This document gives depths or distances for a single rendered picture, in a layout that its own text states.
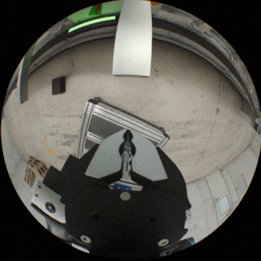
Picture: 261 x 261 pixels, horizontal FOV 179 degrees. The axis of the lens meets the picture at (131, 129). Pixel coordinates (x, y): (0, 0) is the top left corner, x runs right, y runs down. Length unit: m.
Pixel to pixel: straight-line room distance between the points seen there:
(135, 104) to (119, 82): 0.28
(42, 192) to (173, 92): 1.16
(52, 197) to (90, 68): 1.03
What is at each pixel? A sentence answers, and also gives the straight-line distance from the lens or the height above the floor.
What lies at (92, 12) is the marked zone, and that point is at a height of 0.74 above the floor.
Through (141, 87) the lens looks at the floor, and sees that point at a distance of 0.94.
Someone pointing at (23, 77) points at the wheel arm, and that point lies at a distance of 0.26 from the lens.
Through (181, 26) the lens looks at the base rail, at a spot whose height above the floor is 0.70.
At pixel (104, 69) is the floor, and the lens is 0.98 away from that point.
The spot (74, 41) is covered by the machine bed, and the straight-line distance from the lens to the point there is 1.09.
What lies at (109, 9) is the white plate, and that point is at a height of 0.73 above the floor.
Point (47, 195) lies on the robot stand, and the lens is 0.30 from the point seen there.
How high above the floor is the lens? 0.94
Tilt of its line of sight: 60 degrees down
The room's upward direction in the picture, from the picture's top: 180 degrees clockwise
